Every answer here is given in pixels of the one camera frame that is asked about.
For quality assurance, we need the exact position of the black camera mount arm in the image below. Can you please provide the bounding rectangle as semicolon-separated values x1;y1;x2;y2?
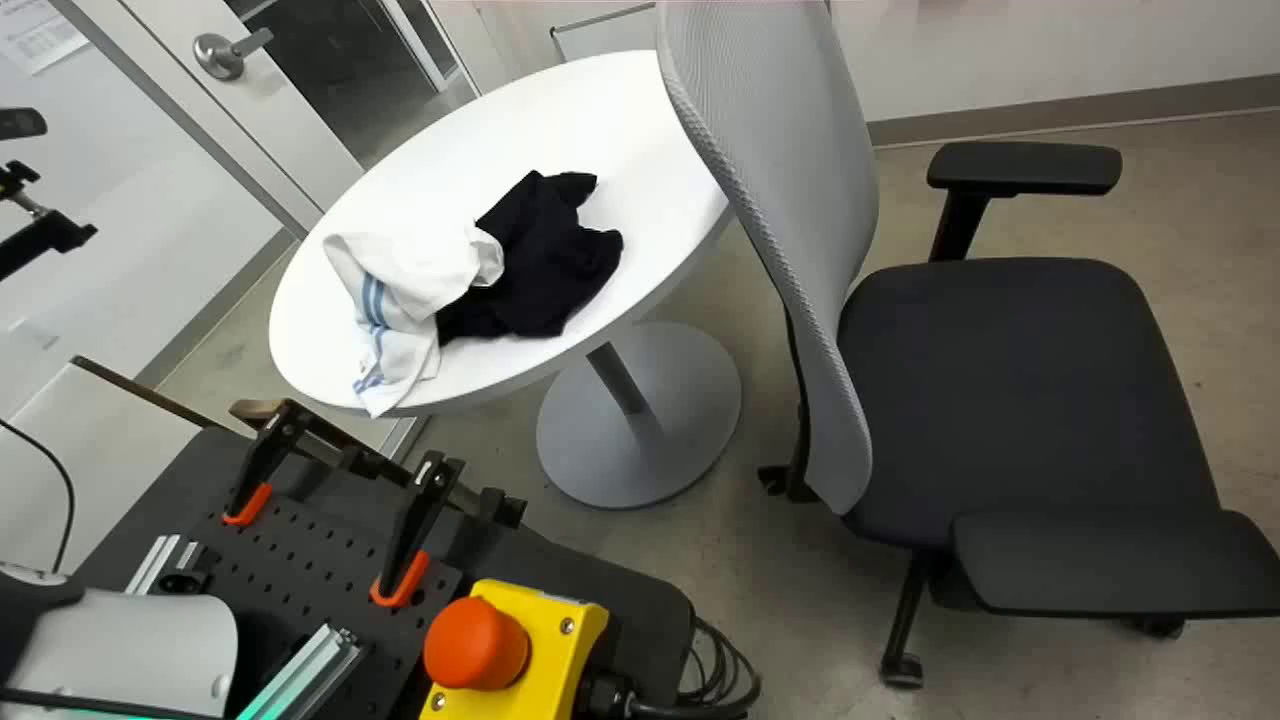
0;107;98;279

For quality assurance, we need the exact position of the left orange handled clamp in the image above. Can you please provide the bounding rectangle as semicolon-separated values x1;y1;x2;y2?
220;404;310;528

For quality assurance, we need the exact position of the black chair base leg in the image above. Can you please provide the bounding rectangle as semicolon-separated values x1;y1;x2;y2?
881;550;932;693

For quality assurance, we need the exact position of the black far chair armrest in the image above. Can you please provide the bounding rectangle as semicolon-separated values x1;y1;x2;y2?
929;140;1123;261

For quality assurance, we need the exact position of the aluminium extrusion bar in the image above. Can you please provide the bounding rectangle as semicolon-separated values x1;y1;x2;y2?
236;622;366;720

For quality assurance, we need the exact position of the black chair armrest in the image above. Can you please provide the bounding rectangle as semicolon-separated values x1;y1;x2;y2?
952;513;1280;618
929;140;1123;261

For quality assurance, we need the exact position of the grey office chair backrest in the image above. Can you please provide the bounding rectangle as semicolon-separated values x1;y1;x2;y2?
658;0;881;515

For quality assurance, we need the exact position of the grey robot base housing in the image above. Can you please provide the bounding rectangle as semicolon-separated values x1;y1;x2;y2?
0;571;240;714

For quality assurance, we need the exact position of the black shirt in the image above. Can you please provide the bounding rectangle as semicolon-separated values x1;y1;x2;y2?
438;170;623;344

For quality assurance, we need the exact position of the black perforated mounting board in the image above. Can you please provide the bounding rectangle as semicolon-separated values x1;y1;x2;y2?
78;428;697;720

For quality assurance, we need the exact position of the dark grey chair seat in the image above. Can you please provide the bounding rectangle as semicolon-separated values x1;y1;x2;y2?
840;261;1217;547

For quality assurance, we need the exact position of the round white table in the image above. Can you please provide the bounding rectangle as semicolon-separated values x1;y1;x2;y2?
263;46;745;515

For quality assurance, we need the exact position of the yellow emergency stop box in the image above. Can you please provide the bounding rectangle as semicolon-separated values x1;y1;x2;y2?
420;581;612;720

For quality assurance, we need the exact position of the white striped towel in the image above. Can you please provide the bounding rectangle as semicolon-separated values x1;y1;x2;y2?
319;226;504;416

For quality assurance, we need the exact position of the black near chair armrest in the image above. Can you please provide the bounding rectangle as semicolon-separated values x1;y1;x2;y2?
952;513;1280;618

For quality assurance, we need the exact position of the black cable bundle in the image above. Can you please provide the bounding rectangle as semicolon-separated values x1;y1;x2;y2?
586;616;765;720

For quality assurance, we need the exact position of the silver door handle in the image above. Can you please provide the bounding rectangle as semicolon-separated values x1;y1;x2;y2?
191;26;277;85

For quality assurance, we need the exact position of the red emergency stop button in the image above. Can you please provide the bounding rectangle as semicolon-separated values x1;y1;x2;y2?
424;597;531;693

